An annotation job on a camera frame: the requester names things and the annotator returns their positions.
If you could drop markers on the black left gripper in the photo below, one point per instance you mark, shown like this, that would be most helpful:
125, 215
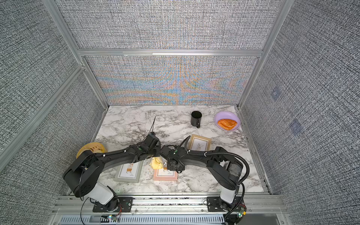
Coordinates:
158, 147

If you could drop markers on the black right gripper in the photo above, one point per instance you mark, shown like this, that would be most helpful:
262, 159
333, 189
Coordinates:
168, 166

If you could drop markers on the yellow cleaning cloth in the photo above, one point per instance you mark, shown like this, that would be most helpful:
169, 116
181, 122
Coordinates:
158, 163

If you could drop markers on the pink picture frame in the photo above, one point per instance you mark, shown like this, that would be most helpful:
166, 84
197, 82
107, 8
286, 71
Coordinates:
165, 175

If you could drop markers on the grey-green picture frame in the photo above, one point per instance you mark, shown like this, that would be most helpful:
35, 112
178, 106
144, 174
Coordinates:
129, 172

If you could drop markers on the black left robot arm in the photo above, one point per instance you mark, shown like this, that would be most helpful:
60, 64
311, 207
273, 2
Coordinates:
82, 175

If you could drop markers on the black mug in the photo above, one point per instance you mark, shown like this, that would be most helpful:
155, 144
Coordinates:
196, 117

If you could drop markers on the yellow bamboo steamer basket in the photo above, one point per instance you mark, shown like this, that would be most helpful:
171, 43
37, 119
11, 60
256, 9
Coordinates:
94, 147

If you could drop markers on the orange pastry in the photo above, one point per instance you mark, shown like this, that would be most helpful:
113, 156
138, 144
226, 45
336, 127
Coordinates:
227, 124

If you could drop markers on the purple bowl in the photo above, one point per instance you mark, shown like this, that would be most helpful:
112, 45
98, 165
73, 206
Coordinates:
227, 115

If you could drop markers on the tan wooden picture frame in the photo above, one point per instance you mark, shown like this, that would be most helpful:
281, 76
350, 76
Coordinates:
199, 143

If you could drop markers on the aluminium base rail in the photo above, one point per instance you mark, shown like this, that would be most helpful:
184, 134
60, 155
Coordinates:
172, 209

